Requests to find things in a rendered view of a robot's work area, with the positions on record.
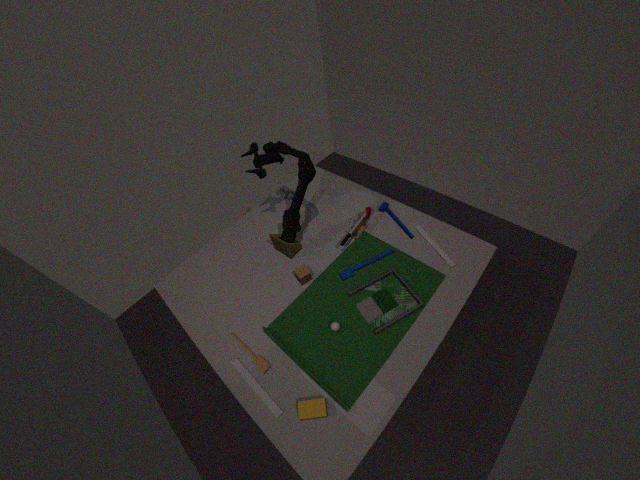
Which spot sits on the white flat bar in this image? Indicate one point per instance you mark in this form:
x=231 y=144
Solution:
x=256 y=387
x=435 y=246

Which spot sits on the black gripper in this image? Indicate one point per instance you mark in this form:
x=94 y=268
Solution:
x=261 y=160

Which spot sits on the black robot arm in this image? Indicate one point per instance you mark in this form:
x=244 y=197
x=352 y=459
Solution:
x=306 y=174

